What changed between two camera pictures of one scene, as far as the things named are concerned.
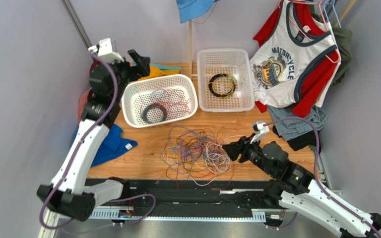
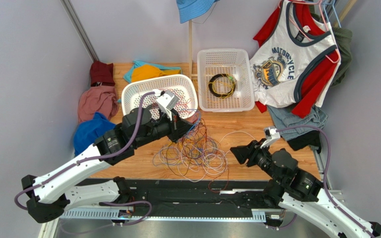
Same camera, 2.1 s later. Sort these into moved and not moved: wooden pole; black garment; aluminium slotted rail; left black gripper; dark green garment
Moved: left black gripper
Not moved: wooden pole; black garment; dark green garment; aluminium slotted rail
